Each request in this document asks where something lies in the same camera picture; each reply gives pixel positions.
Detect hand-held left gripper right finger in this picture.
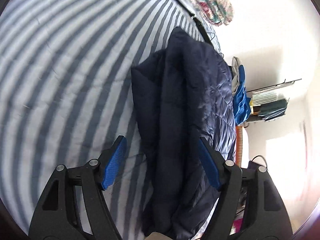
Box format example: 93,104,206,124
197,137,293,240

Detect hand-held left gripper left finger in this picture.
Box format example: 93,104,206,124
29,135,127,240

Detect navy puffer jacket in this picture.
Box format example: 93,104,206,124
130,27,237,239

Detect hanging dark clothes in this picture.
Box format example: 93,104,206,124
257,99,288,122

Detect black metal clothes rack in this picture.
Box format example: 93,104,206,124
246,78,302,123

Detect black clothes hanger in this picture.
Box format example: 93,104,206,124
192,15,215,43

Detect blue jacket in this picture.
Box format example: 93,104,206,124
231,56,251,127

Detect striped bed sheet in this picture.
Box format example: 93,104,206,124
0,0,220,240

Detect folded floral quilt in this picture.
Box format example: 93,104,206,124
172,0,235,26

